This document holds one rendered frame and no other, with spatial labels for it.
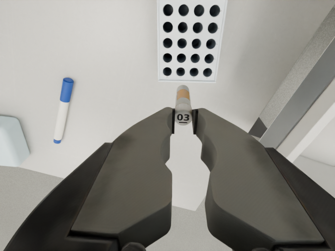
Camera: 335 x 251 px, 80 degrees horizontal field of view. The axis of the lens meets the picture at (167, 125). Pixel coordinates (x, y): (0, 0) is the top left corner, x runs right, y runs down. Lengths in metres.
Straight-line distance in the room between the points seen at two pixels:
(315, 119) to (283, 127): 0.04
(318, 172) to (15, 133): 0.50
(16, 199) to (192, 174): 1.92
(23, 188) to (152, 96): 1.81
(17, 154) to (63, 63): 0.20
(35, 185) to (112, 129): 1.62
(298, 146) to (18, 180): 1.94
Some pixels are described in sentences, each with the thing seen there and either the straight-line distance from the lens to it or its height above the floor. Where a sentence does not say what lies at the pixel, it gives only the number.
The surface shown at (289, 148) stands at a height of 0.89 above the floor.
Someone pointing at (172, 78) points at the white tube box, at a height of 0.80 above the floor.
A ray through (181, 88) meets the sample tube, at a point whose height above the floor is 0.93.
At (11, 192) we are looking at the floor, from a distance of 2.17.
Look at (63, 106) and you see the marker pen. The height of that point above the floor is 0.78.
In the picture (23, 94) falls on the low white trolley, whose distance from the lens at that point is 0.44.
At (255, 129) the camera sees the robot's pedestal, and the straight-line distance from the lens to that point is 1.07.
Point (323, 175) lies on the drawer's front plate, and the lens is 0.36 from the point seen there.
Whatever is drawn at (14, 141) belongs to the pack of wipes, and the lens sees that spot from 0.46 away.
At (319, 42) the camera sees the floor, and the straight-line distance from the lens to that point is 1.30.
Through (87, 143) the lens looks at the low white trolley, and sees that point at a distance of 0.44.
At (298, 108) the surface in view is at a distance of 0.28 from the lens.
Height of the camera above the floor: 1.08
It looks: 58 degrees down
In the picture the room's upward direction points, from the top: 176 degrees counter-clockwise
